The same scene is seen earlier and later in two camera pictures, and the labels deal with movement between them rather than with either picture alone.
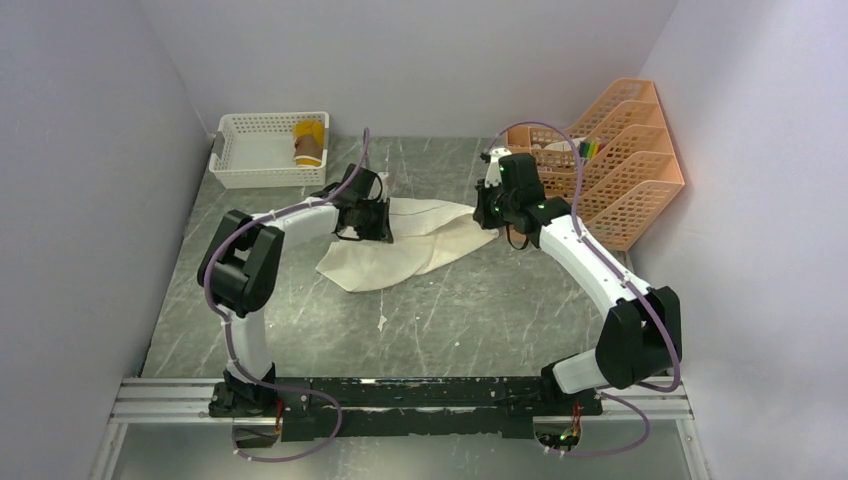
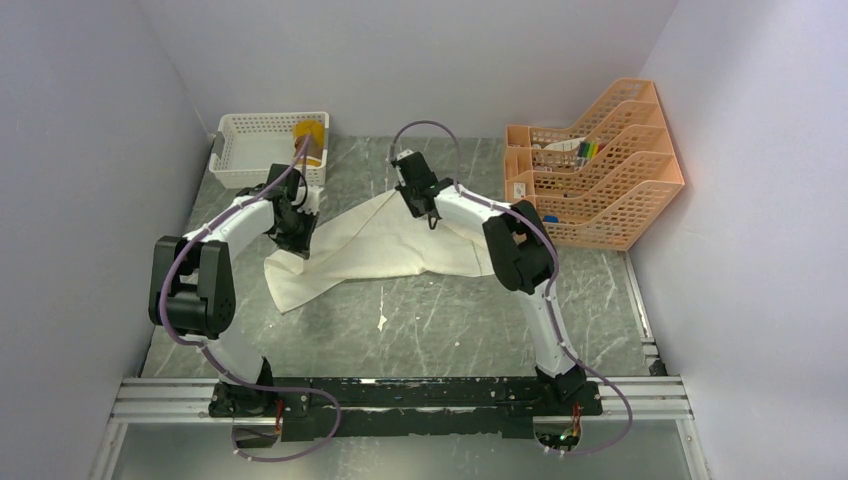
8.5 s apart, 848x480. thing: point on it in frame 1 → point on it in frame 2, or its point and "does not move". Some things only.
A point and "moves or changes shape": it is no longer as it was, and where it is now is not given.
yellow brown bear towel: (309, 137) does not move
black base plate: (447, 407) does not move
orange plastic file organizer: (618, 169) does not move
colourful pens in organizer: (590, 149) does not move
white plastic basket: (256, 150) does not move
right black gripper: (482, 215) → (404, 192)
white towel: (423, 231) moves or changes shape
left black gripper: (383, 232) → (302, 245)
